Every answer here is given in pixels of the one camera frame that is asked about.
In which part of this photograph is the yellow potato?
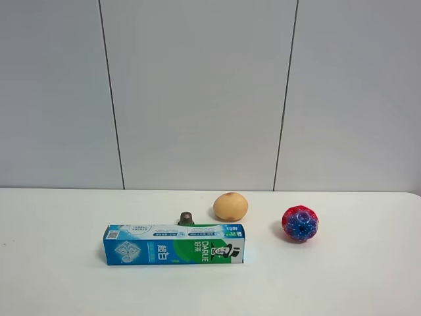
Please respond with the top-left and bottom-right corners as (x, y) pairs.
(213, 192), (249, 221)

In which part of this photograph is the red blue spiky ball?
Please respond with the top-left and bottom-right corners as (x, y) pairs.
(282, 205), (319, 242)

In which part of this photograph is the grey coffee capsule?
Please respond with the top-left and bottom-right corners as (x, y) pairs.
(178, 211), (194, 225)

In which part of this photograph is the Darlie toothpaste box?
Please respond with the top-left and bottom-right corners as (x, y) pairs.
(103, 224), (245, 265)

